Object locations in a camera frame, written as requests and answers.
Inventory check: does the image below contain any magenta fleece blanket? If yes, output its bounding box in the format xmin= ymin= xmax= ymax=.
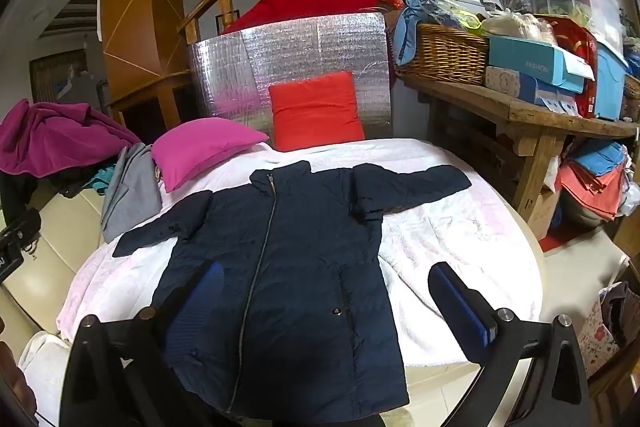
xmin=0 ymin=100 xmax=143 ymax=180

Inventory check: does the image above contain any red gift box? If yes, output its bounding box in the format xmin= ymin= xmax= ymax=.
xmin=547 ymin=14 xmax=598 ymax=118

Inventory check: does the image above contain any blue shoe box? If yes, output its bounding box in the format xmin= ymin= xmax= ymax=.
xmin=487 ymin=34 xmax=596 ymax=95

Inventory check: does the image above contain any white pink blanket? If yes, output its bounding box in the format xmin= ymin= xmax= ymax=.
xmin=55 ymin=137 xmax=546 ymax=368

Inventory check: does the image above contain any cream sofa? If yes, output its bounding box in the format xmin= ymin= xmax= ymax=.
xmin=0 ymin=187 xmax=121 ymax=427

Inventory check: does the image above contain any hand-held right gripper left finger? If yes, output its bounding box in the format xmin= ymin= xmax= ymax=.
xmin=59 ymin=261 xmax=226 ymax=427

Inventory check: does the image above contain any floral paper bag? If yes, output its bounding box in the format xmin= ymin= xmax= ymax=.
xmin=577 ymin=297 xmax=621 ymax=378

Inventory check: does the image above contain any wicker basket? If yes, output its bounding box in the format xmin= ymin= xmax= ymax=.
xmin=395 ymin=23 xmax=491 ymax=85

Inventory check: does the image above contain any red pillow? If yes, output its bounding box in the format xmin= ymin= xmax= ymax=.
xmin=268 ymin=71 xmax=366 ymax=153

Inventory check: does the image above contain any blue plastic bin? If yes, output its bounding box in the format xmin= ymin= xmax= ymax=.
xmin=592 ymin=42 xmax=630 ymax=122

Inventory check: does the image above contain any white patterned box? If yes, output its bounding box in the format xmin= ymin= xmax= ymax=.
xmin=484 ymin=66 xmax=581 ymax=115

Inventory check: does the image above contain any silver foil insulation panel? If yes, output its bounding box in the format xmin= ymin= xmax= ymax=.
xmin=187 ymin=10 xmax=392 ymax=145

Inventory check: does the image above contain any teal cloth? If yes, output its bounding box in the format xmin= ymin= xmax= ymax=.
xmin=82 ymin=167 xmax=121 ymax=195

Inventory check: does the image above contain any pile of orange blue cloths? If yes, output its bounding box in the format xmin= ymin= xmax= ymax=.
xmin=557 ymin=142 xmax=631 ymax=223

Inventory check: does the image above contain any light blue cloth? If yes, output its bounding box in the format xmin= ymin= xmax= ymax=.
xmin=392 ymin=0 xmax=451 ymax=65

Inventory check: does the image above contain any orange wooden column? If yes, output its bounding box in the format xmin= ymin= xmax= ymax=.
xmin=97 ymin=0 xmax=193 ymax=128

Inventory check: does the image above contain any wooden side table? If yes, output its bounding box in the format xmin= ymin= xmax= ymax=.
xmin=395 ymin=72 xmax=640 ymax=228

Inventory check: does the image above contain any grey garment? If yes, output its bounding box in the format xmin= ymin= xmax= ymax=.
xmin=100 ymin=143 xmax=163 ymax=244

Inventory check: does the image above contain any cardboard box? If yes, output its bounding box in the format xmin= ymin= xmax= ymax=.
xmin=527 ymin=187 xmax=563 ymax=240

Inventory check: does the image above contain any navy zip jacket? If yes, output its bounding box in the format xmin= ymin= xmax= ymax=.
xmin=112 ymin=160 xmax=472 ymax=423

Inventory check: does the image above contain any magenta pillow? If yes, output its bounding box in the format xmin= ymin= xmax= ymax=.
xmin=151 ymin=117 xmax=271 ymax=193

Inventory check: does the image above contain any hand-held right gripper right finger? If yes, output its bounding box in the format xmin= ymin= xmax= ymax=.
xmin=429 ymin=261 xmax=593 ymax=427

